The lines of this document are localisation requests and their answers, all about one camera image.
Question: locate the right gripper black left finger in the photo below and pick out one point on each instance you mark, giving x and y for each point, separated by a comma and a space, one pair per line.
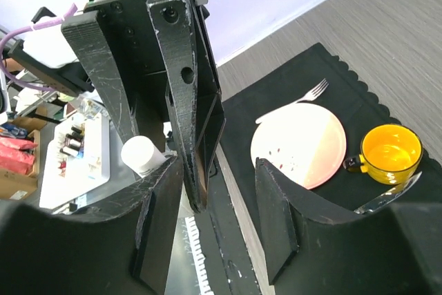
119, 245

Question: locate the white nail polish cap brush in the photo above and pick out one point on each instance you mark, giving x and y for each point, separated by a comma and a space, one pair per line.
141, 155

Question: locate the silver fork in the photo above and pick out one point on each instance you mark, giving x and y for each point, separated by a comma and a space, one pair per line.
309, 96

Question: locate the table knife patterned handle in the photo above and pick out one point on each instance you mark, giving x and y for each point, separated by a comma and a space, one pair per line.
388, 197

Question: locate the black cloth placemat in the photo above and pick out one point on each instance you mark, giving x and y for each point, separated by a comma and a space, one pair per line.
347, 97

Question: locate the pink and cream plate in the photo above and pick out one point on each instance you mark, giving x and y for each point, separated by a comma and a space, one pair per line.
307, 144

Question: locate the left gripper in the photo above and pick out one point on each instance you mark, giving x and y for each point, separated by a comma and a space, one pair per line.
151, 61

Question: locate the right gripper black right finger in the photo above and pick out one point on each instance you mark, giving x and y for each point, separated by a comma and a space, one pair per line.
313, 246

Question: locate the yellow enamel mug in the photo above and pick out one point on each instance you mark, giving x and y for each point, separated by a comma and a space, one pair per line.
390, 154

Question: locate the white cable duct strip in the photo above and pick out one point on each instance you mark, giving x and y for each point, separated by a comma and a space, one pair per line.
198, 256

